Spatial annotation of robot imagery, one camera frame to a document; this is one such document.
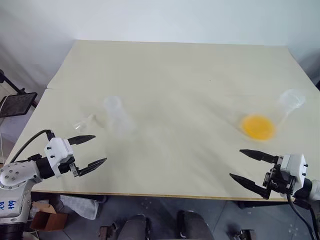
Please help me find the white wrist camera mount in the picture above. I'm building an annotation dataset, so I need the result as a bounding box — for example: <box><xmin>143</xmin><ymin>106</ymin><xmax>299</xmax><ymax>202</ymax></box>
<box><xmin>44</xmin><ymin>136</ymin><xmax>76</xmax><ymax>179</ymax></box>
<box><xmin>279</xmin><ymin>153</ymin><xmax>307</xmax><ymax>187</ymax></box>

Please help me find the large flask with orange liquid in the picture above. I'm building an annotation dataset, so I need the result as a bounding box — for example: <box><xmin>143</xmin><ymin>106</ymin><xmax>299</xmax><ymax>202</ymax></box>
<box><xmin>239</xmin><ymin>89</ymin><xmax>307</xmax><ymax>143</ymax></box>

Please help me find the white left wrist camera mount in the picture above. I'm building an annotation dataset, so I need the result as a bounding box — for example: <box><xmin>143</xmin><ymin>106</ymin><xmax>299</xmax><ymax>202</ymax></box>
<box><xmin>44</xmin><ymin>136</ymin><xmax>76</xmax><ymax>179</ymax></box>

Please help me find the dark rounded shape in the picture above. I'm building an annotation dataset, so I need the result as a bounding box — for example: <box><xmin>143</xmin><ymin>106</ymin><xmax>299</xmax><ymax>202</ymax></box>
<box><xmin>116</xmin><ymin>214</ymin><xmax>152</xmax><ymax>240</ymax></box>
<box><xmin>176</xmin><ymin>210</ymin><xmax>214</xmax><ymax>240</ymax></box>

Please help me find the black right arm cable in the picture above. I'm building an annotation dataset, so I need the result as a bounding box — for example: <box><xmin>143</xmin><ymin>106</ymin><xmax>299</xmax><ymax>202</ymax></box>
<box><xmin>285</xmin><ymin>191</ymin><xmax>317</xmax><ymax>240</ymax></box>

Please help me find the clear plastic bag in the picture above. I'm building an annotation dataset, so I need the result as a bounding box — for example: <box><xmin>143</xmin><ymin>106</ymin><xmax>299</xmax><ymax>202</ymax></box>
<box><xmin>59</xmin><ymin>194</ymin><xmax>100</xmax><ymax>221</ymax></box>

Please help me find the black stand pole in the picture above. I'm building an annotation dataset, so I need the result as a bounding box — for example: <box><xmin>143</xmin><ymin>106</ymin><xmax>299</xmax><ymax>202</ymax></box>
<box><xmin>0</xmin><ymin>69</ymin><xmax>26</xmax><ymax>95</ymax></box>

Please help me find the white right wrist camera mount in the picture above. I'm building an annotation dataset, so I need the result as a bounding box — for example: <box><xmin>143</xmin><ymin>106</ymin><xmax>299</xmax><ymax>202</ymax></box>
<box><xmin>279</xmin><ymin>153</ymin><xmax>307</xmax><ymax>187</ymax></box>

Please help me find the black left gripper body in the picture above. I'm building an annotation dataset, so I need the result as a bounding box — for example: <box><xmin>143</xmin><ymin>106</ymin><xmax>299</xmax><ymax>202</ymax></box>
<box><xmin>59</xmin><ymin>155</ymin><xmax>82</xmax><ymax>178</ymax></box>

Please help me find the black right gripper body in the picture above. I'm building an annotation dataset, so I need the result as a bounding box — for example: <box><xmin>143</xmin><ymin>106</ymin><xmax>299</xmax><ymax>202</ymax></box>
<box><xmin>262</xmin><ymin>155</ymin><xmax>296</xmax><ymax>198</ymax></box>

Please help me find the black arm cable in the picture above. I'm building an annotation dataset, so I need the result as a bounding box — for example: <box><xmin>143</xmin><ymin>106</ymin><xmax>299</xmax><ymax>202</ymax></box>
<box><xmin>10</xmin><ymin>128</ymin><xmax>55</xmax><ymax>163</ymax></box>
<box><xmin>285</xmin><ymin>191</ymin><xmax>317</xmax><ymax>240</ymax></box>

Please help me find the brown cardboard box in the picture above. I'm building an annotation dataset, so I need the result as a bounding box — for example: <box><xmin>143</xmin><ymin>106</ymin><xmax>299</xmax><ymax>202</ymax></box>
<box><xmin>30</xmin><ymin>200</ymin><xmax>69</xmax><ymax>233</ymax></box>

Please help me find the black tablet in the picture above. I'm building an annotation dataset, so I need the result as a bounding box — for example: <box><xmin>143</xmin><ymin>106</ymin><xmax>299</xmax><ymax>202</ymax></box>
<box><xmin>0</xmin><ymin>92</ymin><xmax>38</xmax><ymax>118</ymax></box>

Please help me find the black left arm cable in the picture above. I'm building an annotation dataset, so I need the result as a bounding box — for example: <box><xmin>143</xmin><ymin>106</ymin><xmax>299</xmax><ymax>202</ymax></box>
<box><xmin>10</xmin><ymin>128</ymin><xmax>55</xmax><ymax>163</ymax></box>

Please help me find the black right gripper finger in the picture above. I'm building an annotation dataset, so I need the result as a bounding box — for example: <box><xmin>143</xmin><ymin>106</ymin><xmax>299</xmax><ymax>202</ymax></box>
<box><xmin>229</xmin><ymin>172</ymin><xmax>272</xmax><ymax>200</ymax></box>
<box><xmin>238</xmin><ymin>149</ymin><xmax>279</xmax><ymax>165</ymax></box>

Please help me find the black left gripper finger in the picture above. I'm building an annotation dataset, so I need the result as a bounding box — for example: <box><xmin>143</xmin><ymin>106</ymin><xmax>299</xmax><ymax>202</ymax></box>
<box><xmin>73</xmin><ymin>157</ymin><xmax>108</xmax><ymax>178</ymax></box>
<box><xmin>68</xmin><ymin>134</ymin><xmax>97</xmax><ymax>146</ymax></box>

